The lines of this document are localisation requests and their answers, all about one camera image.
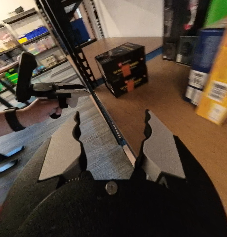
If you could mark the black metal rack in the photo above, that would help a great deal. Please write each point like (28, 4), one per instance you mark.
(74, 48)

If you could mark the dark blue box white label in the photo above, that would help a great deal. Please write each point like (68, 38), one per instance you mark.
(204, 52)

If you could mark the storage rack with bins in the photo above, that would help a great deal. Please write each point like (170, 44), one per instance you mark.
(24, 37)

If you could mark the blue rack beam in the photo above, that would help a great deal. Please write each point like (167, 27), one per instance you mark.
(155, 54)

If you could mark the row of black toy boxes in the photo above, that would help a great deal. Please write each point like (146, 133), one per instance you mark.
(172, 29)

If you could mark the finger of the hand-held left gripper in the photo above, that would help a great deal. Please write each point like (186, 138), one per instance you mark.
(78, 95)
(71, 88)

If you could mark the green toy box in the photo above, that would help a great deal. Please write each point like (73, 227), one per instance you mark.
(220, 11)

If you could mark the person's left hand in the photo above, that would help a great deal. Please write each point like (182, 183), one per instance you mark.
(37, 113)

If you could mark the yellow box barcode label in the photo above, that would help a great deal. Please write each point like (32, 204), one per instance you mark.
(217, 89)

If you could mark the black wristband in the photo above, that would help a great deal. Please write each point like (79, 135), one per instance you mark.
(13, 119)

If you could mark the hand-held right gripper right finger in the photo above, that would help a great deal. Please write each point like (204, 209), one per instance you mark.
(161, 148)

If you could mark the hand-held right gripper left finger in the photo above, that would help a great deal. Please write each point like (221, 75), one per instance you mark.
(62, 155)

